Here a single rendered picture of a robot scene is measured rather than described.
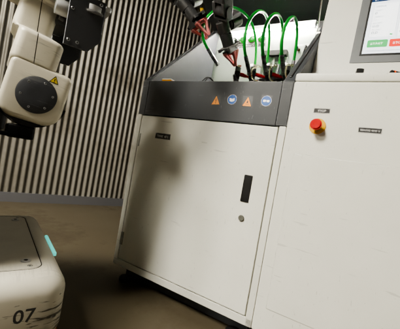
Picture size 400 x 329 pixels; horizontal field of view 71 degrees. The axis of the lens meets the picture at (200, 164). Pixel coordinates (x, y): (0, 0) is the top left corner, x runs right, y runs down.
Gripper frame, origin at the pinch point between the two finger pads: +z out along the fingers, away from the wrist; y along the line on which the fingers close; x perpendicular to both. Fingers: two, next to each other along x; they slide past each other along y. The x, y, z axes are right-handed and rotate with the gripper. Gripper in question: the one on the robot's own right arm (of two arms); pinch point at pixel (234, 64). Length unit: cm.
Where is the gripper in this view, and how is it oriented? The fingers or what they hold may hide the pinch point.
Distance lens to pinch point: 143.4
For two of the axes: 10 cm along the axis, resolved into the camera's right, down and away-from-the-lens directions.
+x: -7.0, -1.1, 7.0
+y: 6.2, -5.8, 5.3
